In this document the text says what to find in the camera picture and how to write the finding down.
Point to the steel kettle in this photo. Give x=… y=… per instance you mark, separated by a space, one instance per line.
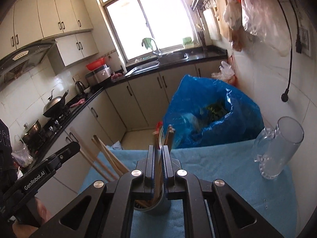
x=79 y=87

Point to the blue tablecloth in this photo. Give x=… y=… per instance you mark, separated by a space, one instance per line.
x=223 y=158

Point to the dark grey utensil holder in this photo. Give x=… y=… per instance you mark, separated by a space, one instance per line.
x=161 y=207

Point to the white cutting board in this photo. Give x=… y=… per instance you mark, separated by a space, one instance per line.
x=213 y=24

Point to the silver rice cooker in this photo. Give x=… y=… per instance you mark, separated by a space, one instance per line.
x=99 y=75

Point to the red bucket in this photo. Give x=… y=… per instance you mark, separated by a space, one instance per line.
x=159 y=125

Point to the beige upper cabinets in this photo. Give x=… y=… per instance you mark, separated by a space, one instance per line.
x=49 y=17

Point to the wall power socket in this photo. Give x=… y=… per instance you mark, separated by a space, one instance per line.
x=305 y=39

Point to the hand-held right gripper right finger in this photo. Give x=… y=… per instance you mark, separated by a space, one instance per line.
x=166 y=168

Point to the person's left hand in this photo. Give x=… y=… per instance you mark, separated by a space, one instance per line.
x=24 y=230

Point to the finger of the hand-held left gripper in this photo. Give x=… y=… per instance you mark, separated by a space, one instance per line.
x=64 y=153

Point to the steel faucet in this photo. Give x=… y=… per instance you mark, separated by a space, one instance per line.
x=156 y=50

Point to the person's dark shirt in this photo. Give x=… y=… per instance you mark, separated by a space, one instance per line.
x=5 y=153

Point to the steel cooking pot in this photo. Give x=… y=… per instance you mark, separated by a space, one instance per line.
x=32 y=131

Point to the green box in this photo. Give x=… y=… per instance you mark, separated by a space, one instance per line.
x=187 y=41

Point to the clear glass mug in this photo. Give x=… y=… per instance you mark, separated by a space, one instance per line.
x=279 y=148

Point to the clear plastic bag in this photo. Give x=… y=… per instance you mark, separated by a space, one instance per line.
x=22 y=156

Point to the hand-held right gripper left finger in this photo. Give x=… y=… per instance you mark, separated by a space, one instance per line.
x=149 y=163

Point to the steel sink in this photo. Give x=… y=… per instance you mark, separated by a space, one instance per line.
x=173 y=56

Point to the cluster of hanging plastic bags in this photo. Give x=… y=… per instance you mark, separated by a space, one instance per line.
x=255 y=12

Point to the black range hood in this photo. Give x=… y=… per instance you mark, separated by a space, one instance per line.
x=22 y=57

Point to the green cloth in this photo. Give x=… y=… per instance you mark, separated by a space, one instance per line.
x=148 y=42

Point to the red basin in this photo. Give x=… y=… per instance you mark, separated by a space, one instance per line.
x=95 y=64

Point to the beige base cabinets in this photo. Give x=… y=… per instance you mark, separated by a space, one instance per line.
x=143 y=96

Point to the white plastic bag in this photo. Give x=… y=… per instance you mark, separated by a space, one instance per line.
x=225 y=72

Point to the small metal clip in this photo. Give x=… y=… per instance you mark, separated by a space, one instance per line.
x=265 y=204

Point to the kitchen window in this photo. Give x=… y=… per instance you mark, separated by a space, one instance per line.
x=153 y=17

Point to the blue plastic bag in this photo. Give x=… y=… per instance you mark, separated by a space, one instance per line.
x=188 y=96

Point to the pink food pile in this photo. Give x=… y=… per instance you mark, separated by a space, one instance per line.
x=116 y=76

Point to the gas stove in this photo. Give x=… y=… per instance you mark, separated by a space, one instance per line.
x=55 y=124

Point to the black wok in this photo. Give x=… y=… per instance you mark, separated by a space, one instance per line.
x=54 y=106

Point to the pink cloth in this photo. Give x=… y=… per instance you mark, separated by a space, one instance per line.
x=78 y=103

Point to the black cutlery cup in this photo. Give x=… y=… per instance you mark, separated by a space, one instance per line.
x=203 y=45

